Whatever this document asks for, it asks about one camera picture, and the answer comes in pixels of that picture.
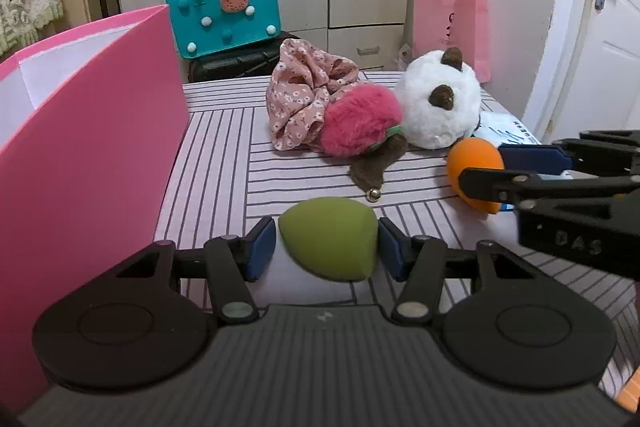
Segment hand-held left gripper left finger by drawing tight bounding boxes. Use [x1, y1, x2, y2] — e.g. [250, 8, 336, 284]
[115, 216, 277, 325]

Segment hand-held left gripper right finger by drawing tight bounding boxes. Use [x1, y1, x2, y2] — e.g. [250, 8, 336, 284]
[378, 216, 540, 325]

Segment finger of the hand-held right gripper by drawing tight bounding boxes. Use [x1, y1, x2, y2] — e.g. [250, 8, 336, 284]
[497, 129, 640, 178]
[458, 169, 640, 208]

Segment orange makeup sponge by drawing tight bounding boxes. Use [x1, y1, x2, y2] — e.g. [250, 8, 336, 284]
[447, 138, 506, 214]

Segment green makeup sponge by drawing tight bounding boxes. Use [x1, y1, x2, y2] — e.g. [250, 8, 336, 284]
[278, 197, 379, 282]

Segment white round plush toy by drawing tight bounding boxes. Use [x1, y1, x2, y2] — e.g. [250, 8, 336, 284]
[392, 48, 483, 150]

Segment pink fluffy plush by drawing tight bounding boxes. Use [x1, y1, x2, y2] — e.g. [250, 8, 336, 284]
[320, 85, 412, 204]

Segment pink floral scrunchie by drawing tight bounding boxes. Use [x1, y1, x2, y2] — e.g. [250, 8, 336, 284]
[267, 39, 361, 152]

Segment pink cardboard box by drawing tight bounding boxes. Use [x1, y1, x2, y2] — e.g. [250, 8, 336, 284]
[0, 5, 190, 413]

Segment blue wet wipes pack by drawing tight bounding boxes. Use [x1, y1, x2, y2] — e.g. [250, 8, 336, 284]
[472, 112, 543, 148]

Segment striped tablecloth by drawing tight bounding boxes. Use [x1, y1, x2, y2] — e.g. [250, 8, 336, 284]
[155, 69, 640, 403]

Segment white door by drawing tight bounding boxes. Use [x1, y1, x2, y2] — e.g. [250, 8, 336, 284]
[522, 0, 640, 142]

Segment pink tote bag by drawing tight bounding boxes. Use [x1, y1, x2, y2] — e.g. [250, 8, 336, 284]
[412, 0, 491, 82]

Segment orange ribbed cushion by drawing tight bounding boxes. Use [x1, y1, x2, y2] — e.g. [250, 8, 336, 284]
[617, 367, 640, 413]

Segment black suitcase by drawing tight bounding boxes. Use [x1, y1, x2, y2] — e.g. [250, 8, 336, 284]
[187, 31, 301, 82]

